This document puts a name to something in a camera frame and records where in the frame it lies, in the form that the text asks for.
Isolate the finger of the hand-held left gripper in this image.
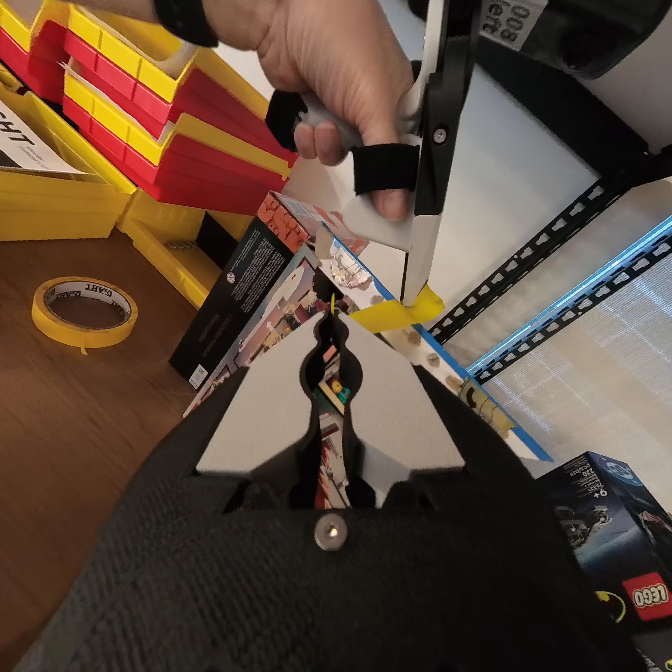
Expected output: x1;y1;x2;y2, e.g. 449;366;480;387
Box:
400;212;443;309

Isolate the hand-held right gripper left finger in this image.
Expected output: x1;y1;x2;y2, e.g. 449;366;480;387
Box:
195;311;337;509

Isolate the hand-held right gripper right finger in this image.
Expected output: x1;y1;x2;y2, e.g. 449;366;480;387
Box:
335;311;467;509

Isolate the yellow tape strip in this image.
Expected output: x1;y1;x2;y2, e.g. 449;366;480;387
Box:
348;283;445;335

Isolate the wooden desk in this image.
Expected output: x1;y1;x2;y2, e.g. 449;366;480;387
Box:
0;230;224;672

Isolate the person's left hand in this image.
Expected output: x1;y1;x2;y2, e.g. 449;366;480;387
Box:
218;0;422;222

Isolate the blue-edged white toy box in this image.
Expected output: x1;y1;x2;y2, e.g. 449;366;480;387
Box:
314;231;553;464

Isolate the black toy box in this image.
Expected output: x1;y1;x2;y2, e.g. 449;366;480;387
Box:
168;214;296;392

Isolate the black metal shelf rack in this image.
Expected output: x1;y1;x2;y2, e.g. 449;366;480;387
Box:
428;42;672;384

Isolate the orange toy box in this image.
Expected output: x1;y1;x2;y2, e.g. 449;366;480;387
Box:
256;190;369;258

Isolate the small yellow plastic bin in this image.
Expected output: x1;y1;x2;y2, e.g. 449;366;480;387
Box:
117;188;256;312

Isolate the dark blue toy box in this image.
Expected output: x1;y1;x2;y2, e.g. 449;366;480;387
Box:
534;450;672;639

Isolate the yellow tape roll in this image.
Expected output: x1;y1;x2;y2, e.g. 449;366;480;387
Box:
30;276;139;356

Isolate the stack of red yellow bins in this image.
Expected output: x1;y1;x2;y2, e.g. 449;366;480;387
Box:
0;0;300;217

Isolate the black wristwatch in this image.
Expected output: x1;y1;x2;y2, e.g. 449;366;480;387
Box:
151;0;220;49

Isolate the large yellow plastic bin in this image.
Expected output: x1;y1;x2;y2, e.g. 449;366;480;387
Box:
0;79;138;243

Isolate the white printed paper sheet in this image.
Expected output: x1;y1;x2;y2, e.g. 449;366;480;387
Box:
0;99;87;175

